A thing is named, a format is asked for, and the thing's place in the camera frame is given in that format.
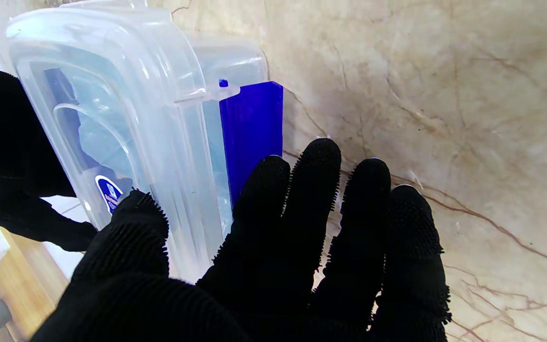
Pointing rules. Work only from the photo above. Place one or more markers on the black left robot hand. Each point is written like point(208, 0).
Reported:
point(264, 266)

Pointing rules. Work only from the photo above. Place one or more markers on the wooden kitchen countertop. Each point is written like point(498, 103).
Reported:
point(22, 280)

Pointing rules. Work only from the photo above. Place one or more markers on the clear crate with blue tape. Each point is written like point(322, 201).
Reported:
point(249, 133)

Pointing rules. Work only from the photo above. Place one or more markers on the clear lid with blue label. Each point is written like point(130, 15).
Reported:
point(112, 118)

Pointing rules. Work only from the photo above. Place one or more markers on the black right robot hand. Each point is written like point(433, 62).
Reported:
point(12, 156)

